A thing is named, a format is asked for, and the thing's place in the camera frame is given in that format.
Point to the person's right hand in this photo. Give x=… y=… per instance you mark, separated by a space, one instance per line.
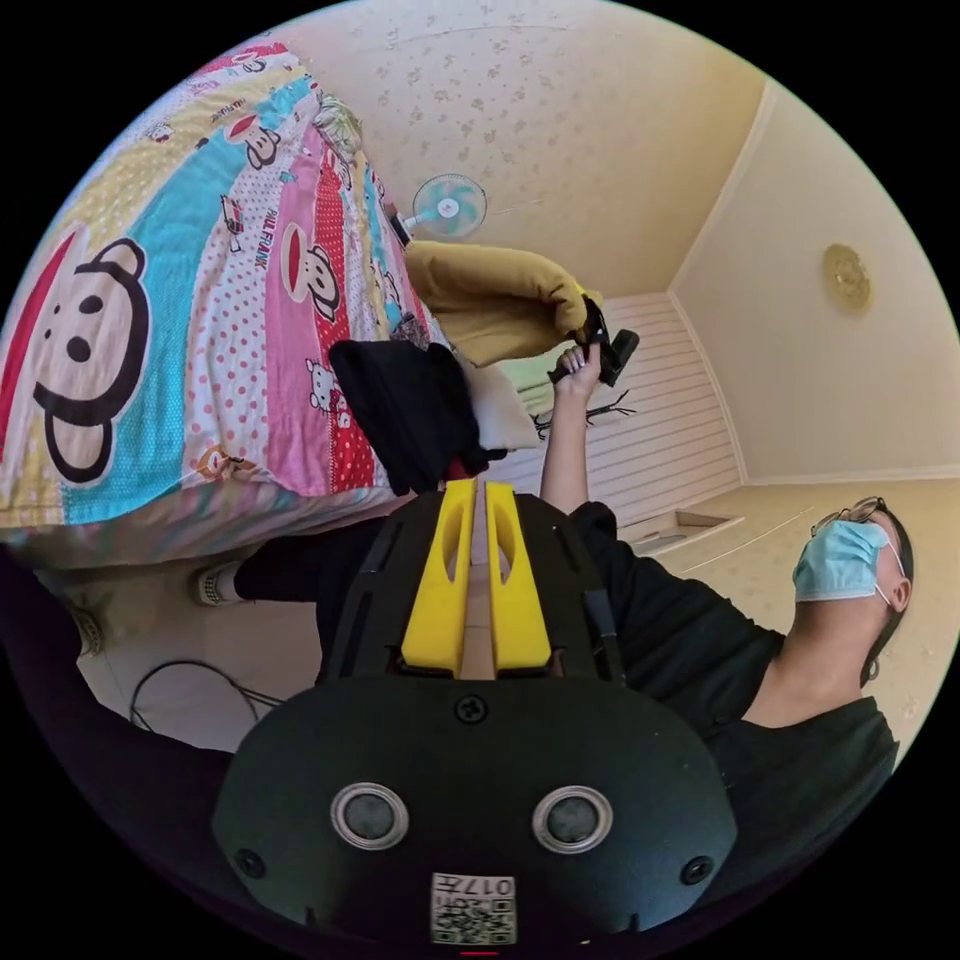
x=579 y=375

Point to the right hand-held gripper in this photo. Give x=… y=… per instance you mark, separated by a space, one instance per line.
x=592 y=330

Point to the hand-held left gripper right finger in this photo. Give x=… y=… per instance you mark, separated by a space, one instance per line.
x=517 y=607

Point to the round ceiling lamp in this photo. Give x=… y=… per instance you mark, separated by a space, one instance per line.
x=847 y=276

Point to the yellow thermal shirt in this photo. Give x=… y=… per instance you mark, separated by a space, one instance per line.
x=487 y=304

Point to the person's right forearm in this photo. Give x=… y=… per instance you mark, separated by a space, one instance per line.
x=566 y=450

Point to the bed with cartoon printed sheet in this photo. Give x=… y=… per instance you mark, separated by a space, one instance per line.
x=187 y=300

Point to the person's body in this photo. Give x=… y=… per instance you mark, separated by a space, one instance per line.
x=697 y=652

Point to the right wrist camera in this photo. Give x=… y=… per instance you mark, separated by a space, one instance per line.
x=624 y=356

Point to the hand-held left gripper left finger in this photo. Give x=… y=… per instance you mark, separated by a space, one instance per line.
x=439 y=600

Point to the teal and white fan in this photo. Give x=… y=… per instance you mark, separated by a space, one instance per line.
x=448 y=206

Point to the pile of clothes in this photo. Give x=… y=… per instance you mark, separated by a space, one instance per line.
x=412 y=412

